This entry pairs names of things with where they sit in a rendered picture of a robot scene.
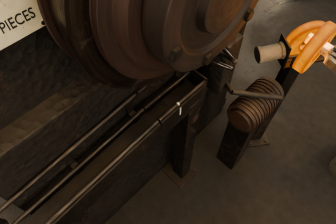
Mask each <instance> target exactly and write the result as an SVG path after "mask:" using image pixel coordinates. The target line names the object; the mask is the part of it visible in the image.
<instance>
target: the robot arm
mask: <svg viewBox="0 0 336 224"><path fill-rule="evenodd" d="M313 35H314V34H313V33H310V34H309V35H308V36H307V37H306V39H305V41H304V43H305V44H307V42H308V41H309V40H310V39H311V38H312V36H313ZM318 53H319V54H321V55H322V56H324V58H325V59H324V62H323V63H324V64H325V65H326V66H327V67H328V68H329V69H330V70H331V71H332V72H334V73H335V74H336V45H332V44H331V43H329V42H327V43H326V44H325V45H324V46H323V47H322V48H321V50H320V51H319V52H318Z"/></svg>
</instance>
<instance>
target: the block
mask: <svg viewBox="0 0 336 224"><path fill-rule="evenodd" d="M242 42H243V36H242V35H241V34H240V33H237V34H236V36H235V37H234V38H233V39H232V41H231V42H230V43H229V44H228V45H227V46H226V47H225V48H226V49H227V50H228V51H229V52H230V54H231V55H232V56H233V57H234V58H235V59H238V56H239V52H240V49H241V45H242ZM213 60H216V61H219V62H221V63H224V64H226V65H229V66H231V67H233V69H232V71H230V70H228V69H226V68H223V67H221V66H218V65H216V64H214V63H213ZM235 66H236V64H232V62H231V61H229V60H228V59H226V58H224V57H223V56H221V55H220V54H218V55H217V56H216V57H214V58H213V59H212V61H211V63H210V64H209V65H203V66H201V67H200V68H199V73H200V74H202V75H203V76H204V77H206V78H207V84H206V87H207V88H209V89H210V90H211V91H213V92H214V93H215V94H219V93H220V92H222V91H223V90H224V89H225V88H226V87H225V83H226V82H229V83H231V80H232V76H233V73H234V69H235Z"/></svg>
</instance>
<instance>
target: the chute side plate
mask: <svg viewBox="0 0 336 224"><path fill-rule="evenodd" d="M206 87H207V85H206V84H204V85H203V86H202V87H201V88H200V89H199V90H198V91H196V92H195V93H194V94H193V95H192V96H190V97H189V98H188V99H187V100H186V101H185V102H183V103H182V104H181V105H180V106H179V107H178V108H176V109H175V110H174V111H173V112H172V113H171V114H170V115H169V116H168V117H166V118H165V119H164V120H163V121H161V124H160V123H159V124H158V125H157V126H156V127H155V128H154V129H153V130H152V131H151V132H150V133H148V134H147V135H146V136H145V137H144V138H143V139H142V140H141V141H140V142H139V143H138V144H137V145H136V146H135V147H133V148H132V149H131V150H130V151H129V152H128V153H127V154H126V155H125V156H124V157H123V158H122V159H121V160H120V161H118V162H117V163H116V164H115V165H114V166H113V167H112V168H111V169H110V170H109V171H108V172H107V173H106V174H105V175H103V176H102V177H101V178H100V179H99V180H98V181H97V182H96V183H95V184H94V185H93V186H92V187H91V188H90V189H88V190H87V191H86V192H85V193H84V194H83V195H82V196H81V197H80V198H79V199H78V200H77V201H76V202H74V203H73V204H72V205H71V206H70V207H69V208H68V209H67V210H66V211H65V212H64V213H63V214H62V215H61V216H59V217H58V218H57V219H56V220H55V221H54V222H53V223H52V224H72V223H73V222H74V221H76V220H77V219H78V218H79V217H80V216H81V215H82V214H83V213H84V212H85V211H86V210H87V209H88V208H89V207H90V206H91V205H92V204H93V203H94V202H95V201H96V200H97V199H98V198H100V197H101V196H102V195H103V194H104V193H105V192H106V191H107V190H108V189H109V188H110V187H111V186H112V185H113V184H114V183H115V182H116V181H117V180H118V179H119V178H120V177H121V176H122V175H124V174H125V173H126V172H127V171H128V170H129V169H130V168H131V167H132V166H133V165H134V164H135V163H136V162H137V161H138V160H139V159H140V158H141V157H142V156H143V155H144V154H145V153H146V152H148V151H149V150H150V149H151V148H152V147H153V146H154V145H155V144H156V143H157V142H158V141H159V140H160V139H161V138H162V137H163V136H164V135H165V134H167V133H168V132H169V131H170V130H171V129H172V128H173V127H174V126H176V125H177V124H178V123H179V122H180V121H181V120H182V119H183V118H184V117H186V116H187V115H188V114H189V108H191V107H192V106H193V105H194V104H195V103H196V102H197V101H198V100H200V99H201V98H202V99H201V102H202V101H203V100H204V98H205V92H206ZM180 108H181V115H180Z"/></svg>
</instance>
